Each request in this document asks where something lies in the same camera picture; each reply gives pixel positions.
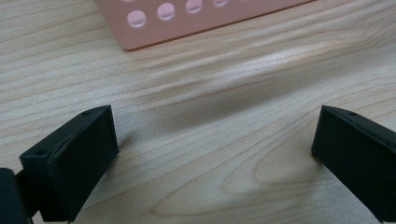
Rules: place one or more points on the pink perforated plastic basket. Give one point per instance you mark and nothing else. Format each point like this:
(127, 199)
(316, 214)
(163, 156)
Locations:
(186, 21)

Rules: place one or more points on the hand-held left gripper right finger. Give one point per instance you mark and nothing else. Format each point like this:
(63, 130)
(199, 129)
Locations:
(361, 152)

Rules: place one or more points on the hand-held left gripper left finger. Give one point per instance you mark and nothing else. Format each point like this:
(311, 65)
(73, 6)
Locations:
(77, 155)

